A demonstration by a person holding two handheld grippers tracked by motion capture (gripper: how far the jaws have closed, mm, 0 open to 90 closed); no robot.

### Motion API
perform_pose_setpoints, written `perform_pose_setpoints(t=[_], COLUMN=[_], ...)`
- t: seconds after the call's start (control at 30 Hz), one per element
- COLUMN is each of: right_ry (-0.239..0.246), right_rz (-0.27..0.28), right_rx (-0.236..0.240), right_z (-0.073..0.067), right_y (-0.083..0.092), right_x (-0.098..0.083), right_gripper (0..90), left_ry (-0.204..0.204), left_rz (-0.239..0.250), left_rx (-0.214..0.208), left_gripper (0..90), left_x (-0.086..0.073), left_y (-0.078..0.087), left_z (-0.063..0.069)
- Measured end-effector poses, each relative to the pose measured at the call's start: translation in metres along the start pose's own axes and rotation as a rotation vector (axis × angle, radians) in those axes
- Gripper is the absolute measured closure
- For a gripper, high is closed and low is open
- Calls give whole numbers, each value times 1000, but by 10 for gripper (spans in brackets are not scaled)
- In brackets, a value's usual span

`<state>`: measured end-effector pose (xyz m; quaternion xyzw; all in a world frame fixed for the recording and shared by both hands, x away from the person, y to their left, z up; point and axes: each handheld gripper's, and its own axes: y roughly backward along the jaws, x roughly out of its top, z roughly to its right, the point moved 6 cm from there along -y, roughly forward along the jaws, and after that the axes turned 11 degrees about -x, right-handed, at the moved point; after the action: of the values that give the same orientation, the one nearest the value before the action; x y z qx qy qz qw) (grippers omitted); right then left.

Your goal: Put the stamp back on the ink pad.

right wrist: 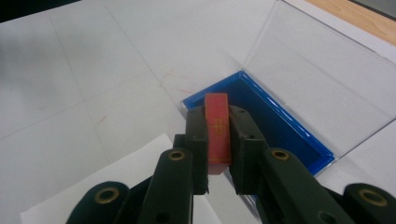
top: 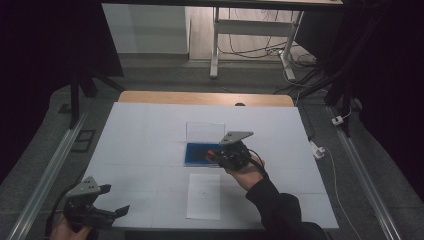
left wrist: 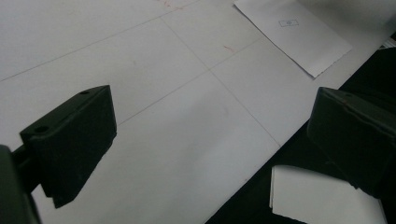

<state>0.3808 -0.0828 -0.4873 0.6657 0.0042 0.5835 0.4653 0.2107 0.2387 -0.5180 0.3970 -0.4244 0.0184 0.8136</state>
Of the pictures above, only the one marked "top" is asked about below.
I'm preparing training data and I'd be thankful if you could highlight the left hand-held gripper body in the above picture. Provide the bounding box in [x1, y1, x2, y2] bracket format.
[63, 175, 117, 231]

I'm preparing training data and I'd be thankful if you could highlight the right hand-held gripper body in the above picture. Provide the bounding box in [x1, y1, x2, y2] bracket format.
[217, 130, 255, 172]

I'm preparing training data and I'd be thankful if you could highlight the blue ink pad box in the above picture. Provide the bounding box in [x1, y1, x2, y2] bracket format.
[184, 122, 226, 168]

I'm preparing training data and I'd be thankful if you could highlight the person's right hand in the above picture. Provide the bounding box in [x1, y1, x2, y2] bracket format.
[226, 155, 267, 192]

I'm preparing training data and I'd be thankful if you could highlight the person's left hand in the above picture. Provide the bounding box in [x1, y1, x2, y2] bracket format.
[49, 213, 93, 240]

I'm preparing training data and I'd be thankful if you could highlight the white paper sheet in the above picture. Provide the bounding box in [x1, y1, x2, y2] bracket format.
[186, 172, 222, 221]

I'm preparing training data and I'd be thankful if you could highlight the white table cover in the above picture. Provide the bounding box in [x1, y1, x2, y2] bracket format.
[83, 101, 340, 231]

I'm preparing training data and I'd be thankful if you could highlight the wooden table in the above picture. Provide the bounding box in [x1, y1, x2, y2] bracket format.
[118, 90, 295, 108]

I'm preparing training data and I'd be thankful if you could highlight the white power adapter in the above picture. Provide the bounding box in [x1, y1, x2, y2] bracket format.
[309, 141, 326, 160]

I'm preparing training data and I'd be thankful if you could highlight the black metal stand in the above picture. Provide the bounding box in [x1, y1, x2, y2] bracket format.
[298, 13, 379, 138]
[68, 64, 126, 130]

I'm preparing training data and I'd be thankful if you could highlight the black curtain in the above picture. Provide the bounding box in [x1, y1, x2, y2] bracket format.
[294, 0, 424, 203]
[0, 0, 124, 181]

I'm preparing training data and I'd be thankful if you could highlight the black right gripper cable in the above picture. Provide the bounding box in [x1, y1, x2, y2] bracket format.
[247, 148, 270, 178]

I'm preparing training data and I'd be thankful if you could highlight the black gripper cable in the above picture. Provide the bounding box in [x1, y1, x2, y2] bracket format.
[44, 188, 71, 239]
[247, 148, 270, 178]

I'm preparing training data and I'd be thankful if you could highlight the aluminium rail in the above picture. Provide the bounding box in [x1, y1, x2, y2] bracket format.
[327, 105, 403, 240]
[6, 111, 88, 240]

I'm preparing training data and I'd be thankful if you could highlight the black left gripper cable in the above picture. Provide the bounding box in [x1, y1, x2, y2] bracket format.
[44, 188, 71, 239]

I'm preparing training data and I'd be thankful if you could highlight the white adapter cable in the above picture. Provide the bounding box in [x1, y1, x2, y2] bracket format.
[323, 146, 364, 240]

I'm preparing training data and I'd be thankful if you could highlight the bundle of black cables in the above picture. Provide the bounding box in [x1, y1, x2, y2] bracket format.
[218, 8, 331, 96]

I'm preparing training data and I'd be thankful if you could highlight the white desk frame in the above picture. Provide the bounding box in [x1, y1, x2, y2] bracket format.
[209, 6, 305, 81]

